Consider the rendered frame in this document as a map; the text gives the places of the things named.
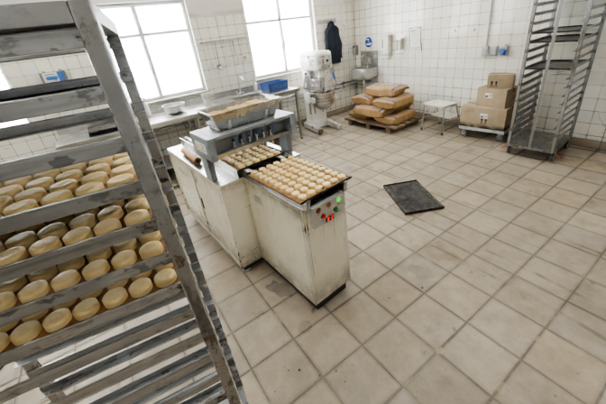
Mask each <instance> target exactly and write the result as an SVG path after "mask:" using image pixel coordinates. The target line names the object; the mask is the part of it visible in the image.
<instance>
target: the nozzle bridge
mask: <svg viewBox="0 0 606 404"><path fill-rule="evenodd" d="M272 124H273V128H274V130H273V128H272ZM265 125H266V128H267V133H266V128H265ZM257 127H258V128H259V131H260V136H259V131H258V128H257ZM269 127H270V128H271V130H273V132H272V136H270V132H269ZM262 129H264V132H265V133H266V134H265V136H266V137H265V138H263V136H262ZM250 130H251V131H252V133H251V131H250ZM255 132H257V134H258V136H259V141H256V139H255ZM243 133H244V142H243V144H244V145H243V146H242V145H241V141H240V136H242V137H243ZM248 133H249V134H250V136H251V138H252V142H251V143H249V141H248ZM294 133H297V126H296V119H295V113H291V112H287V111H282V110H278V109H277V110H276V112H275V115H274V116H271V117H268V118H265V119H262V120H259V121H256V122H253V123H249V124H245V125H242V126H238V127H235V128H233V129H230V130H226V131H223V132H221V133H220V132H217V131H215V130H212V129H210V127H209V126H208V127H205V128H202V129H198V130H196V131H192V132H189V134H190V137H191V141H192V143H193V146H194V150H195V152H196V153H197V154H199V155H200V156H201V160H202V162H203V166H204V169H205V172H206V175H207V178H208V179H210V180H211V181H213V182H215V181H218V178H217V175H216V169H215V166H214V162H216V161H219V159H221V158H224V157H225V156H228V155H231V154H234V153H236V152H240V151H243V150H246V149H248V148H251V147H253V146H256V145H259V144H261V143H264V142H268V141H271V140H273V139H276V138H279V139H280V149H281V150H283V151H286V152H292V146H291V139H290V134H294ZM234 135H236V139H235V136H234ZM232 139H234V141H235V143H236V140H237V143H236V148H234V146H233V140H232Z"/></svg>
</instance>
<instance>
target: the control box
mask: <svg viewBox="0 0 606 404"><path fill-rule="evenodd" d="M338 197H340V198H341V199H340V201H339V202H337V201H336V200H337V198H338ZM329 202H330V203H331V206H330V207H327V206H326V205H327V203H329ZM335 207H338V210H337V211H336V212H335V211H334V208H335ZM310 208H311V210H310V211H309V213H310V220H311V226H312V228H314V229H317V228H318V227H319V226H321V225H323V224H325V223H327V221H328V220H327V219H328V217H329V221H330V220H332V218H335V217H336V216H339V215H341V214H342V213H343V212H344V202H343V193H342V192H340V191H338V192H336V193H334V195H332V196H330V197H327V198H325V199H324V200H322V201H320V202H318V203H316V204H315V205H313V206H312V207H310ZM318 208H320V209H321V211H320V213H317V209H318ZM323 214H326V218H324V219H323V218H322V217H321V216H322V215H323ZM332 215H333V216H334V217H332V218H331V216H332Z"/></svg>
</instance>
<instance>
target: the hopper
mask: <svg viewBox="0 0 606 404"><path fill-rule="evenodd" d="M254 99H258V100H267V101H263V102H260V103H257V104H253V105H249V106H244V107H240V108H237V109H234V110H230V111H227V112H223V113H220V114H217V113H219V112H221V111H225V110H226V108H227V107H229V106H233V107H239V106H240V105H246V102H247V101H252V100H254ZM280 99H281V96H272V95H265V94H259V95H256V96H249V97H246V98H243V99H239V100H235V101H232V102H228V103H224V104H221V105H217V106H210V107H207V108H203V109H199V110H197V111H196V112H197V113H198V114H199V115H200V116H201V117H202V119H203V120H204V121H205V122H206V123H207V125H208V126H209V127H210V129H212V130H215V131H217V132H220V133H221V132H223V131H226V130H230V129H233V128H235V127H238V126H242V125H245V124H249V123H253V122H256V121H259V120H262V119H265V118H268V117H271V116H274V115H275V112H276V110H277V107H278V105H279V102H280ZM238 104H239V105H238ZM217 111H218V112H217ZM215 114H217V115H215Z"/></svg>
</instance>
